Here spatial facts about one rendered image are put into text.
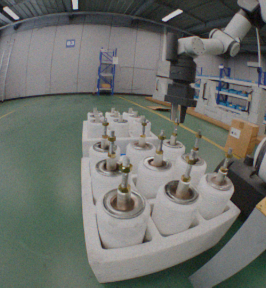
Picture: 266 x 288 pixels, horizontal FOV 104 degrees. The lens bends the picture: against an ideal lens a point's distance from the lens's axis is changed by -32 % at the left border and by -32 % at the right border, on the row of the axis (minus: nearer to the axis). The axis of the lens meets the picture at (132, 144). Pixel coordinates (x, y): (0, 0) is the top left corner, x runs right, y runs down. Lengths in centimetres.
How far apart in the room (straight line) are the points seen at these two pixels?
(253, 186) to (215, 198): 30
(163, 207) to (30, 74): 694
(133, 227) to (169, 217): 8
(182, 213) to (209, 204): 10
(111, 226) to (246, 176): 54
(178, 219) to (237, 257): 15
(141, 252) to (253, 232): 19
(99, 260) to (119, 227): 8
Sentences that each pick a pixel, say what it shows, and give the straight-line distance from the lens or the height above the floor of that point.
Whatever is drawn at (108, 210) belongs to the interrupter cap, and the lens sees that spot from 25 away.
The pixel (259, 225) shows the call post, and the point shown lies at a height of 29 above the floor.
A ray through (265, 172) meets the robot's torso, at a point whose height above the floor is 29.
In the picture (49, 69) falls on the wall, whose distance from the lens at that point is 676.
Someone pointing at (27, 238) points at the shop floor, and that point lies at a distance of 56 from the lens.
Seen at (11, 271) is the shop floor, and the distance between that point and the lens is 54.
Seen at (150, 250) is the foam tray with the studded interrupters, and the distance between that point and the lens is 29.
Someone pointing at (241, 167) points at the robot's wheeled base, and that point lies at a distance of 66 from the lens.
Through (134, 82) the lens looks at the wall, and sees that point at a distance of 683.
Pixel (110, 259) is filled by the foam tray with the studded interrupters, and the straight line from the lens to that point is 28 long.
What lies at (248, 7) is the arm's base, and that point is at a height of 91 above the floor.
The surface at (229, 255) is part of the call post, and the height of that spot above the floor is 20.
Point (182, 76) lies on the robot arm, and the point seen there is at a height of 48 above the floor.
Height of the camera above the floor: 44
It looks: 22 degrees down
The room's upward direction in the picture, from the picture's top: 5 degrees clockwise
